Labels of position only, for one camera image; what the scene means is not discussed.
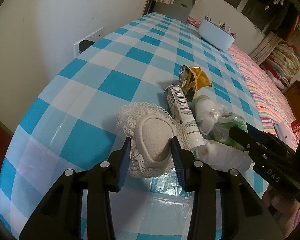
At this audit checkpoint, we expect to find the white crumpled plastic bag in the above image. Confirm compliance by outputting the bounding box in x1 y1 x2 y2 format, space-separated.
192 95 227 135

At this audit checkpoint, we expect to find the white wall power socket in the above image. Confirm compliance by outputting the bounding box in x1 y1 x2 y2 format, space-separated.
74 27 104 57

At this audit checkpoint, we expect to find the blue checkered tablecloth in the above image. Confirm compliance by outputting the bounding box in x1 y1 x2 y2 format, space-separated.
0 13 263 237

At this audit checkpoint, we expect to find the pink striped bed sheet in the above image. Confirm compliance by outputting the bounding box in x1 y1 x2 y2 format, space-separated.
228 44 300 150

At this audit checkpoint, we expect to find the white plastic trash basin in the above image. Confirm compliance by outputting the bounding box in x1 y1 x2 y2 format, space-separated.
198 19 235 50

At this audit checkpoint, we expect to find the white lace round pad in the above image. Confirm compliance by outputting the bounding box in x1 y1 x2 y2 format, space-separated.
116 102 190 178

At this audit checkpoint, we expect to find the white crumpled tissue paper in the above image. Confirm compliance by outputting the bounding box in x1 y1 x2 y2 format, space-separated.
196 140 253 173

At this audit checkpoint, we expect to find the stack of folded quilts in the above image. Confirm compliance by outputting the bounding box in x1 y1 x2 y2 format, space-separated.
260 41 300 90

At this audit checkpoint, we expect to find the white box on bed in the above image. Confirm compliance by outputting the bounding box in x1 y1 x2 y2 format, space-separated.
274 121 294 149

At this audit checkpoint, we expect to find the brown wooden headboard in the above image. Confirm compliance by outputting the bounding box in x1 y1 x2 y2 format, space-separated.
283 80 300 131

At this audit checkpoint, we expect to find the red item on bed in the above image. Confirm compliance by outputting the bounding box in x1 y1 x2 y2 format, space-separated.
291 120 300 134

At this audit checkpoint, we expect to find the yellow foil snack wrapper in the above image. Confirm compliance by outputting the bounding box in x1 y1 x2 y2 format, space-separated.
179 65 212 102

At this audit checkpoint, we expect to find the black plug adapter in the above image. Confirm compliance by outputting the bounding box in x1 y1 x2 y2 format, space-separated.
78 40 94 54

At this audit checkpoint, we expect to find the white labelled plastic bottle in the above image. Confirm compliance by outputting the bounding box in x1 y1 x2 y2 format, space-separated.
165 85 206 151

